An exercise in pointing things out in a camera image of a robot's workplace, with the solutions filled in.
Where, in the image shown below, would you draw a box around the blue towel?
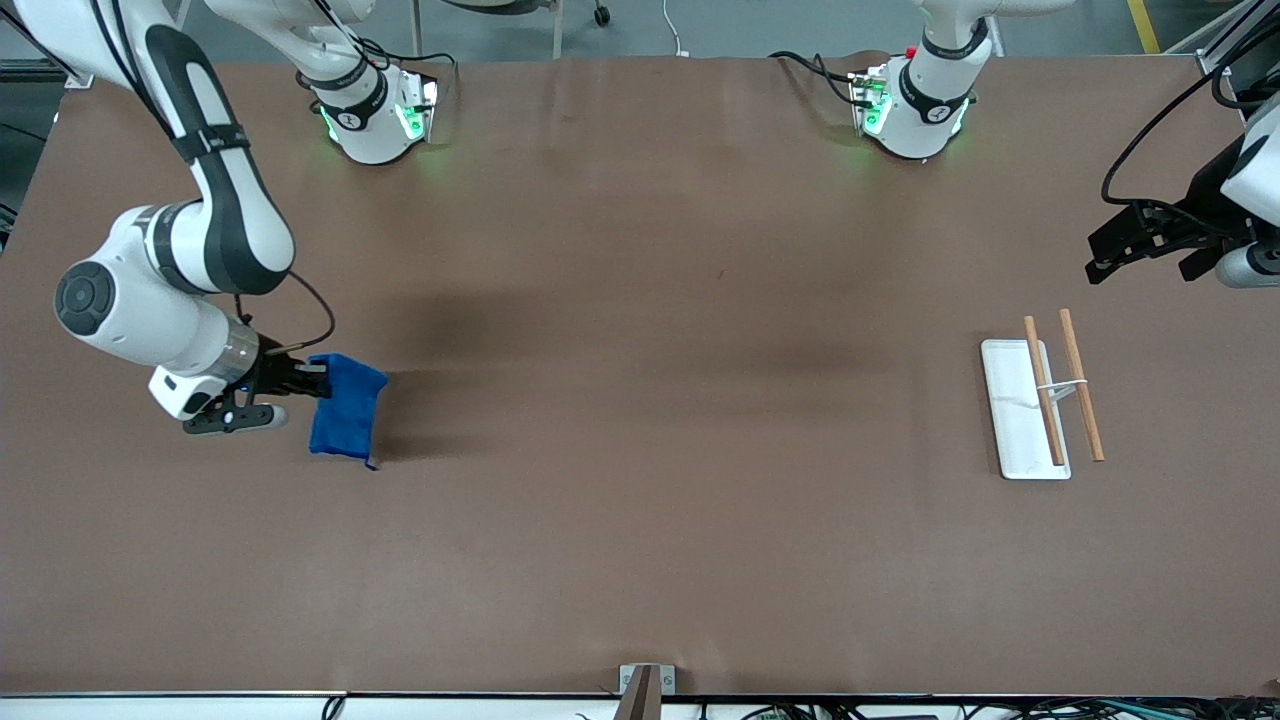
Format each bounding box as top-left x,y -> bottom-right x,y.
308,352 -> 389,471

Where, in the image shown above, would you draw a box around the wooden towel rack rod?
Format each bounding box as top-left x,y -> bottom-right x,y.
1059,308 -> 1106,463
1023,316 -> 1067,468

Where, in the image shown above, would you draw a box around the black chair base with caster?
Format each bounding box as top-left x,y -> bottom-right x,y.
440,0 -> 613,27

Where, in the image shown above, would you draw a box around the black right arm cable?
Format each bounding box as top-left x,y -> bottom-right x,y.
233,270 -> 338,357

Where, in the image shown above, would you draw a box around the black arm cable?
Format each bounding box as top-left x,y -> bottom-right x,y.
1100,55 -> 1280,241
233,270 -> 338,357

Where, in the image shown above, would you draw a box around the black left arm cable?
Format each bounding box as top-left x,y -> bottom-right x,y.
1100,55 -> 1280,241

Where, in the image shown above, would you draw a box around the aluminium frame profile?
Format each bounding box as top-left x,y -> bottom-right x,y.
0,58 -> 97,92
1165,0 -> 1280,78

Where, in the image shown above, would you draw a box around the tangled black cables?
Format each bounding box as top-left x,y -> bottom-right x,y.
700,697 -> 1280,720

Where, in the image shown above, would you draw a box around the grey metal table bracket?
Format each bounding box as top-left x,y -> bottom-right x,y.
618,663 -> 677,720

